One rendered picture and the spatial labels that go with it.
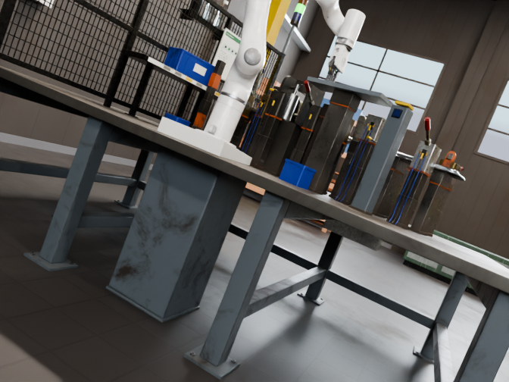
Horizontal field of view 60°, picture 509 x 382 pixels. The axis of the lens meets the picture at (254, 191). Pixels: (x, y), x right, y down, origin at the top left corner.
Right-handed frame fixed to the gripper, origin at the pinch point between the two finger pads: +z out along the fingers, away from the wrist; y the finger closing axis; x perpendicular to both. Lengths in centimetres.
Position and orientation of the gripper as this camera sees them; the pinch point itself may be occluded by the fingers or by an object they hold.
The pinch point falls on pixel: (329, 80)
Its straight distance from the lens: 206.9
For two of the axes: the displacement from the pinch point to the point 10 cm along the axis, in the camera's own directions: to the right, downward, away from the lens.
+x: -8.1, -3.6, 4.7
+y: 4.7, 1.1, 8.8
